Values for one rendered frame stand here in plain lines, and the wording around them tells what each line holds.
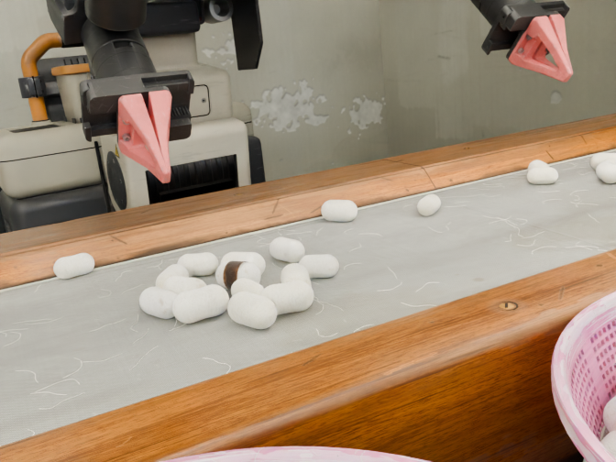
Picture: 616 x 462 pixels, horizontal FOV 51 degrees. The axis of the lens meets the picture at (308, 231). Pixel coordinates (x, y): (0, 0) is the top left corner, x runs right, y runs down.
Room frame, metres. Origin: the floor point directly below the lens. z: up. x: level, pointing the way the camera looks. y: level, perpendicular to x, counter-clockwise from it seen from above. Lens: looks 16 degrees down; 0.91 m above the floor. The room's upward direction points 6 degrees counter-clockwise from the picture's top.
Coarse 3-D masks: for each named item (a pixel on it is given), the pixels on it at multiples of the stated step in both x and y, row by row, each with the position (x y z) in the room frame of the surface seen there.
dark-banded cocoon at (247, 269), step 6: (222, 264) 0.45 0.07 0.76; (246, 264) 0.45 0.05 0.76; (252, 264) 0.45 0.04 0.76; (216, 270) 0.45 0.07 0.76; (222, 270) 0.45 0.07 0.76; (240, 270) 0.44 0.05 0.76; (246, 270) 0.44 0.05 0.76; (252, 270) 0.44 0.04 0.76; (258, 270) 0.45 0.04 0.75; (216, 276) 0.45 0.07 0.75; (222, 276) 0.45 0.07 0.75; (240, 276) 0.44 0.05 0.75; (246, 276) 0.44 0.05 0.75; (252, 276) 0.44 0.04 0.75; (258, 276) 0.44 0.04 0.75; (222, 282) 0.45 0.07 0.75; (258, 282) 0.44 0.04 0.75
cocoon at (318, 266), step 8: (304, 256) 0.46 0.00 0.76; (312, 256) 0.46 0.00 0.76; (320, 256) 0.45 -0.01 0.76; (328, 256) 0.45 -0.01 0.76; (304, 264) 0.45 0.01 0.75; (312, 264) 0.45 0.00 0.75; (320, 264) 0.45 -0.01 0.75; (328, 264) 0.45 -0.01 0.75; (336, 264) 0.45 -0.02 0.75; (312, 272) 0.45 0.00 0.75; (320, 272) 0.45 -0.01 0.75; (328, 272) 0.45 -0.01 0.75; (336, 272) 0.45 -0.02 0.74
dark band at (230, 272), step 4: (232, 260) 0.46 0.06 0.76; (228, 264) 0.45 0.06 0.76; (232, 264) 0.45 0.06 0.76; (236, 264) 0.45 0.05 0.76; (240, 264) 0.45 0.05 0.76; (228, 268) 0.45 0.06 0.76; (232, 268) 0.45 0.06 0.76; (236, 268) 0.44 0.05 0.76; (224, 272) 0.45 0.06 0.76; (228, 272) 0.44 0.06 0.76; (232, 272) 0.44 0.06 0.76; (236, 272) 0.44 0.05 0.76; (224, 276) 0.44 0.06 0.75; (228, 276) 0.44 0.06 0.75; (232, 276) 0.44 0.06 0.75; (236, 276) 0.44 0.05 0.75; (224, 280) 0.44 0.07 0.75; (228, 280) 0.44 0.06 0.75; (232, 280) 0.44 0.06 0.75; (228, 284) 0.44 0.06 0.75; (232, 284) 0.44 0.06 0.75; (228, 288) 0.45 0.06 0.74
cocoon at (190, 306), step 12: (204, 288) 0.40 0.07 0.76; (216, 288) 0.40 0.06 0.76; (180, 300) 0.39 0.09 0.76; (192, 300) 0.39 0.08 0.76; (204, 300) 0.39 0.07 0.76; (216, 300) 0.39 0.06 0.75; (228, 300) 0.40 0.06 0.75; (180, 312) 0.39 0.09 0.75; (192, 312) 0.39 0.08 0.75; (204, 312) 0.39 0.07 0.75; (216, 312) 0.39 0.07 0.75
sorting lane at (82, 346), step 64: (448, 192) 0.68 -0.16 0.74; (512, 192) 0.65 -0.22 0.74; (576, 192) 0.62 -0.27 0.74; (384, 256) 0.49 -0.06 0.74; (448, 256) 0.47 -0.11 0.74; (512, 256) 0.46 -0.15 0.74; (576, 256) 0.44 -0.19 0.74; (0, 320) 0.44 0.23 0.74; (64, 320) 0.42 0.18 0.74; (128, 320) 0.41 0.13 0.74; (320, 320) 0.38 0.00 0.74; (384, 320) 0.37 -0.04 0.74; (0, 384) 0.34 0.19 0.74; (64, 384) 0.33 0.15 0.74; (128, 384) 0.32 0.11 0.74
